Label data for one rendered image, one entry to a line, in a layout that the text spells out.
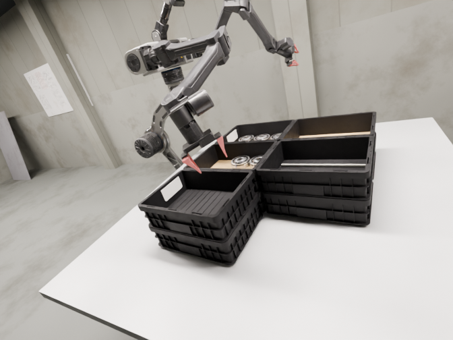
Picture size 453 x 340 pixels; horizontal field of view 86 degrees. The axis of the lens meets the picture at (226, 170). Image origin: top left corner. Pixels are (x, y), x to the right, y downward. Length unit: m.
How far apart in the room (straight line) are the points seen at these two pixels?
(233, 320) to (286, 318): 0.15
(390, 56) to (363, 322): 2.45
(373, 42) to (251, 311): 2.54
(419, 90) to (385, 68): 0.37
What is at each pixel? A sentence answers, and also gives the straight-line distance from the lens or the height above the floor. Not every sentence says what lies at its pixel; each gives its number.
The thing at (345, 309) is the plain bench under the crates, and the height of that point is 0.70.
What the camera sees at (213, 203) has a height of 0.83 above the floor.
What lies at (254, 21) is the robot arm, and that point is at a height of 1.48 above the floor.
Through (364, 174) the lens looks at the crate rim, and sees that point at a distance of 0.88.
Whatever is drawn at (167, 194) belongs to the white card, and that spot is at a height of 0.88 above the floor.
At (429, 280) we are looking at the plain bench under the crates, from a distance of 0.90.
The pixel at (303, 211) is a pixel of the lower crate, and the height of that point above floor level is 0.74.
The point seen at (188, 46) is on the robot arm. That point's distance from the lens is 1.22.
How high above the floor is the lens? 1.37
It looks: 25 degrees down
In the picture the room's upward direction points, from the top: 17 degrees counter-clockwise
